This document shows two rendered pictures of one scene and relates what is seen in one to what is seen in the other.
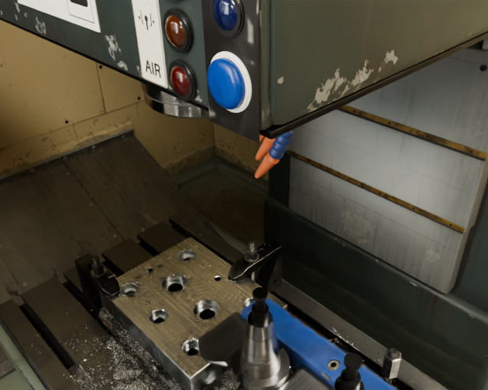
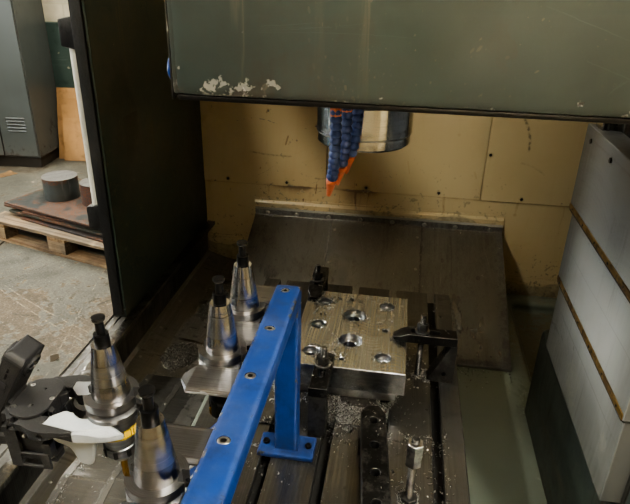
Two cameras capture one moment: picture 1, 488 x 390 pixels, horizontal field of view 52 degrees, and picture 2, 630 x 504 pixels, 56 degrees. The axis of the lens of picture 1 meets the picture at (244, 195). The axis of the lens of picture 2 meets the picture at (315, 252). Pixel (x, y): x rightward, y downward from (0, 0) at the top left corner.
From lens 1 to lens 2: 66 cm
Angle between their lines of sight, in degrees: 44
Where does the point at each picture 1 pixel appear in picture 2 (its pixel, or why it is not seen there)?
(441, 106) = not seen: outside the picture
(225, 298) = (371, 342)
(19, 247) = (340, 270)
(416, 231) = (600, 406)
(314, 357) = (267, 319)
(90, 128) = (459, 207)
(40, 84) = (427, 152)
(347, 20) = (223, 49)
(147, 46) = not seen: hidden behind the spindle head
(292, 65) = (183, 61)
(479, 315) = not seen: outside the picture
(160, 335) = (304, 332)
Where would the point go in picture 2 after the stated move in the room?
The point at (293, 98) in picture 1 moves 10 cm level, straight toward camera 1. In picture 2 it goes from (186, 80) to (97, 87)
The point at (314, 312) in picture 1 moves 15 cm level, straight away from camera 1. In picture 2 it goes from (448, 416) to (505, 393)
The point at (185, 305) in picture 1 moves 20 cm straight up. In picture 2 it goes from (342, 329) to (346, 243)
